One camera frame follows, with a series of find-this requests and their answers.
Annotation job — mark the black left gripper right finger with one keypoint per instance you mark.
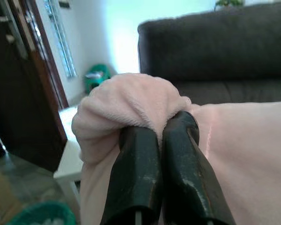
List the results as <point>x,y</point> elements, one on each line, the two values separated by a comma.
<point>189,175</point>

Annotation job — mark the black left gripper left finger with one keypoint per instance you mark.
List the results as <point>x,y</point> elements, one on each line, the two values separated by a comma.
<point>135,175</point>

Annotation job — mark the pink pillow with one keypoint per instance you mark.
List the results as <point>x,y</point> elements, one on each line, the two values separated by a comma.
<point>131,100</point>

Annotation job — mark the dark grey fabric loveseat sofa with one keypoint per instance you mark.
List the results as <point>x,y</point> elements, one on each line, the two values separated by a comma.
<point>213,47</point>

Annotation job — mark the white side table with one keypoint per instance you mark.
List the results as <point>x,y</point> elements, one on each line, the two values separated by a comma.
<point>69,159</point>

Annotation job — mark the green mesh basket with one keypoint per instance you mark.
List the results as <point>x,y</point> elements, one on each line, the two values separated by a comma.
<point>49,211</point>

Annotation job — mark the green plastic stool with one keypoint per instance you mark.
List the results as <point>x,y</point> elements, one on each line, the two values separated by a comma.
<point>97,80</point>

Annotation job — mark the dark wooden door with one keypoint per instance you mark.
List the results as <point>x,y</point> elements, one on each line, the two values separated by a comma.
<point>25,93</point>

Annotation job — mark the narrow louvred window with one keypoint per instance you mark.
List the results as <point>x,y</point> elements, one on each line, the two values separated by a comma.
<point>63,47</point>

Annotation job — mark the green potted plant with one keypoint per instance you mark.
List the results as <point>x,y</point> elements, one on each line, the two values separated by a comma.
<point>229,2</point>

